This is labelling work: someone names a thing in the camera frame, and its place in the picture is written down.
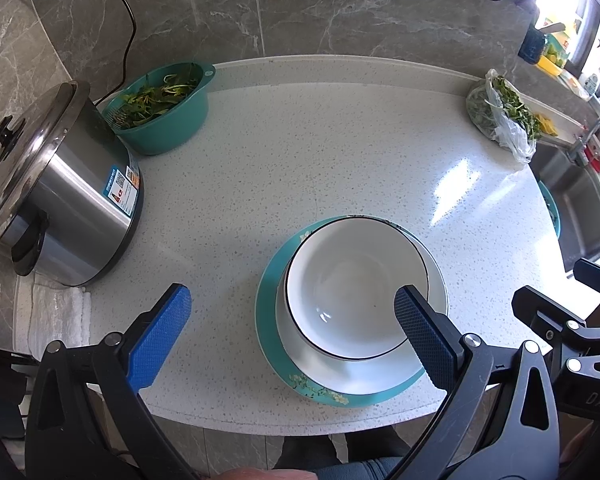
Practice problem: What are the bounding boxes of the chrome faucet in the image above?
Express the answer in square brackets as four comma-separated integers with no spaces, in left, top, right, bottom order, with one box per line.
[570,112,600,166]

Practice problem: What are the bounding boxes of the window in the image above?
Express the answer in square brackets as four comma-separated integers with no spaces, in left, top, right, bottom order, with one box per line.
[532,0,600,101]

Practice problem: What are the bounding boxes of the stainless steel sink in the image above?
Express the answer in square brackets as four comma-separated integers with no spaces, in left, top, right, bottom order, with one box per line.
[530,142,600,273]

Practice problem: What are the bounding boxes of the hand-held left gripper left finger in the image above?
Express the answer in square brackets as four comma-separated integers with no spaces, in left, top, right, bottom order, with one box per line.
[25,282,201,480]

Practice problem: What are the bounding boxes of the yellow lidded container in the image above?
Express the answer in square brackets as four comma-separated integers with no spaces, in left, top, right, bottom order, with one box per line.
[536,42,567,78]

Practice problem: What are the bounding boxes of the black-rimmed floral bowl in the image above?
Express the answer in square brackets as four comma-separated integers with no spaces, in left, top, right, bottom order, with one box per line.
[285,220,433,361]

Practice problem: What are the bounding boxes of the teal floral plate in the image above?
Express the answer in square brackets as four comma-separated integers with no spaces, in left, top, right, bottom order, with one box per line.
[255,215,448,406]

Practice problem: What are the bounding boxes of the teal basin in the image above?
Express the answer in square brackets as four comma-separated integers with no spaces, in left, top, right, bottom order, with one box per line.
[537,180,563,241]

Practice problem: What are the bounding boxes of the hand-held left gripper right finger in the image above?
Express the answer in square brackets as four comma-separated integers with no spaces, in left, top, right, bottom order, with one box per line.
[385,284,561,480]

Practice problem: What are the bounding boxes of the person's left hand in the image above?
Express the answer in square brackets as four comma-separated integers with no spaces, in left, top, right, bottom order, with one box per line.
[220,467,316,480]

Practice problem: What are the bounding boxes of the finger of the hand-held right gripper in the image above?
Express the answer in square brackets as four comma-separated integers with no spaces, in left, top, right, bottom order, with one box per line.
[574,258,600,291]
[511,285,600,356]

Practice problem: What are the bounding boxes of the black power cable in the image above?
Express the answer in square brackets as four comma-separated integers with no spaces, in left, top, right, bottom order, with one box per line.
[96,0,137,106]

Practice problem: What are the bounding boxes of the leafy greens in colander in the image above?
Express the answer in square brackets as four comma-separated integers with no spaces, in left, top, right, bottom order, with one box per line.
[115,72,198,128]

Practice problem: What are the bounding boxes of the plastic bag of greens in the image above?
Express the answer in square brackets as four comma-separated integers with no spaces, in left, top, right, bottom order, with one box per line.
[466,69,543,163]

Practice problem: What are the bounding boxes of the stainless steel rice cooker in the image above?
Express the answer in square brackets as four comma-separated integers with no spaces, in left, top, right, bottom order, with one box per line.
[0,92,145,288]

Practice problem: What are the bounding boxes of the teal colander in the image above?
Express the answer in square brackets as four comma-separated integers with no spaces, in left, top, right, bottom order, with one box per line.
[101,61,217,156]

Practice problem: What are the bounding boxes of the person's dark trousers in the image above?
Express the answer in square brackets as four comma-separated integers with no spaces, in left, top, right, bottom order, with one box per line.
[272,427,421,480]

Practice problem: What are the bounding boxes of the black-rimmed white plate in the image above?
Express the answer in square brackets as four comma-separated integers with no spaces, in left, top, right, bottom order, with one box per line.
[275,216,449,396]

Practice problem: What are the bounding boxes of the blue cup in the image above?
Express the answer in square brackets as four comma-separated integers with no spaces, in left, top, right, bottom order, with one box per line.
[517,25,548,65]

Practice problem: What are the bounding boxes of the steel cooker lid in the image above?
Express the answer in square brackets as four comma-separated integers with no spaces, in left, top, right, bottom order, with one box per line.
[0,80,92,248]

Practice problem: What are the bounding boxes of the white towel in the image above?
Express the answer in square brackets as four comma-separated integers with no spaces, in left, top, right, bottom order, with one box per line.
[27,280,93,356]

